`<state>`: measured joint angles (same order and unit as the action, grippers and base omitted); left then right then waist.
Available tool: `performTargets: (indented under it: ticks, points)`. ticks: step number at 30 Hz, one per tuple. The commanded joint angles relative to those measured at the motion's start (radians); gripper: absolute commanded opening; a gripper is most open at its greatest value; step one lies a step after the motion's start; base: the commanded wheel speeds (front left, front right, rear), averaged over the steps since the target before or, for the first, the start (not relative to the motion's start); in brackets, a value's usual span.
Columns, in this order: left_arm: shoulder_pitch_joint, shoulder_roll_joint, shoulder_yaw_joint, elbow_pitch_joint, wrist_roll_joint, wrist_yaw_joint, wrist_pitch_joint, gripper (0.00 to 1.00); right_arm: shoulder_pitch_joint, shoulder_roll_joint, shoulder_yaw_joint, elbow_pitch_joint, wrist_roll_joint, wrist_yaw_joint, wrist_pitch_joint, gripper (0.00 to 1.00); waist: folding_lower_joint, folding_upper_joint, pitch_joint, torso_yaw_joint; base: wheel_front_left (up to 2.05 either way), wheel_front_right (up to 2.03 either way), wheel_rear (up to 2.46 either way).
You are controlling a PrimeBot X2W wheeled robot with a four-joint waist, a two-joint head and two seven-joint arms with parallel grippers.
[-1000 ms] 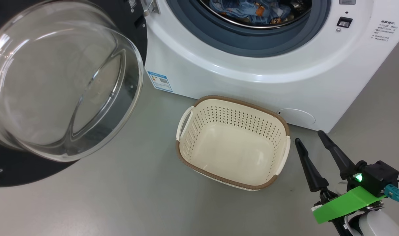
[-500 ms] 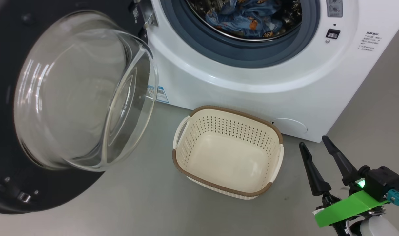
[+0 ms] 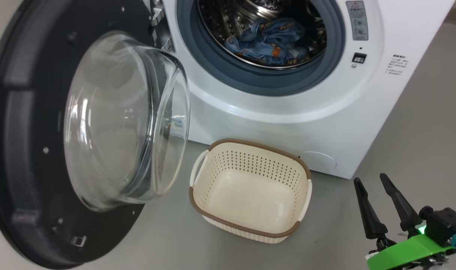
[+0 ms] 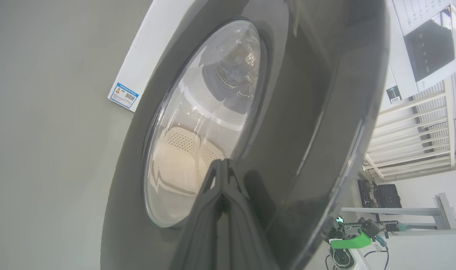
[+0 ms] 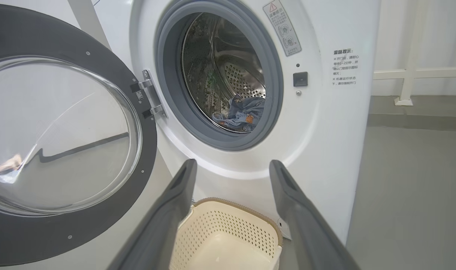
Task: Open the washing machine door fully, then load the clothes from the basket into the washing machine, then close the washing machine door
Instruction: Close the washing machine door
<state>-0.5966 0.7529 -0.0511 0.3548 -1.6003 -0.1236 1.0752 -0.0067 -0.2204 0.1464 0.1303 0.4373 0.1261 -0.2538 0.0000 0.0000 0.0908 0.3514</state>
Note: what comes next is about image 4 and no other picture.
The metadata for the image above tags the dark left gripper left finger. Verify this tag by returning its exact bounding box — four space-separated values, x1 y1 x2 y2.
168 159 224 270

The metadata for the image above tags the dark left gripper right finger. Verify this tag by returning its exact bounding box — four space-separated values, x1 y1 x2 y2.
217 159 283 270

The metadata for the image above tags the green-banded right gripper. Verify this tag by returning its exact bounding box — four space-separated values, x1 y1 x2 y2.
327 220 374 250

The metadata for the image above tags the black round glass washer door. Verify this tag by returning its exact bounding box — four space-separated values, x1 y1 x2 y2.
100 0 391 270

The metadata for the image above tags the white front-load washing machine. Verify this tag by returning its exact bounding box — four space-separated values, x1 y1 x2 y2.
107 0 456 113

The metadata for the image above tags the black equipment case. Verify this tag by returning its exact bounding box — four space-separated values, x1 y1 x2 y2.
357 179 402 215

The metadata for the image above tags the white slatted rack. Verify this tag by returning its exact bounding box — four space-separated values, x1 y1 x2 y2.
363 49 456 181

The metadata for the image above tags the small black white sticker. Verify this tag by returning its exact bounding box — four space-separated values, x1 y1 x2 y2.
386 85 402 104

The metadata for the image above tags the blue energy label sticker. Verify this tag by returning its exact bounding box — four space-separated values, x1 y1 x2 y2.
108 82 139 110

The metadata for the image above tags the black washer control panel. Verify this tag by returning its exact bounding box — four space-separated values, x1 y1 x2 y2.
403 6 456 83

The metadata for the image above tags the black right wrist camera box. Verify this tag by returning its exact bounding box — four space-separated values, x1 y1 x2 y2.
363 219 381 237

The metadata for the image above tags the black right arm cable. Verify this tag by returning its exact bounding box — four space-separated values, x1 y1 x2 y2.
363 246 390 270

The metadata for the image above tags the white metal frame table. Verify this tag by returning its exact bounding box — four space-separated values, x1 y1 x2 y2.
340 192 456 237

